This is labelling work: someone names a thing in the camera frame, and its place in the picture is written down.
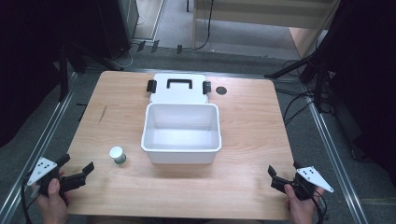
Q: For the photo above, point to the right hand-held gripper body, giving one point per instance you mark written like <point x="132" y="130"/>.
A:
<point x="311" y="178"/>

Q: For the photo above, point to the white plastic storage box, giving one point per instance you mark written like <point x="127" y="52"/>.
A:
<point x="180" y="137"/>

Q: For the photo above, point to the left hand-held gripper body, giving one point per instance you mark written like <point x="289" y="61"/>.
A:
<point x="42" y="169"/>

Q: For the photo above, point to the person's right hand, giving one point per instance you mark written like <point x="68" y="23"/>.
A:
<point x="301" y="211"/>

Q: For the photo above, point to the light wooden shelf unit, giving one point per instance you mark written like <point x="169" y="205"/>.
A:
<point x="249" y="12"/>

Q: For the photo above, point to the person's left hand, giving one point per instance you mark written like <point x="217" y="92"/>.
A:
<point x="53" y="205"/>

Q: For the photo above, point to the black curtain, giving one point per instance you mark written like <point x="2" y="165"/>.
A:
<point x="367" y="77"/>
<point x="28" y="62"/>

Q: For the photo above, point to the metal floor rail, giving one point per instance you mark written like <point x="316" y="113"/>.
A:
<point x="34" y="155"/>
<point x="336" y="161"/>

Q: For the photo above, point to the black cabinet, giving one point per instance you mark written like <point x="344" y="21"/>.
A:
<point x="116" y="25"/>

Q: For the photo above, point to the black tripod stand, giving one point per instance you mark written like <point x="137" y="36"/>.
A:
<point x="317" y="81"/>

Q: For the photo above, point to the small white jar green label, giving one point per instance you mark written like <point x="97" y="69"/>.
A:
<point x="117" y="153"/>

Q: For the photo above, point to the dark round table cap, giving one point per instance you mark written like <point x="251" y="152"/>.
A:
<point x="221" y="90"/>

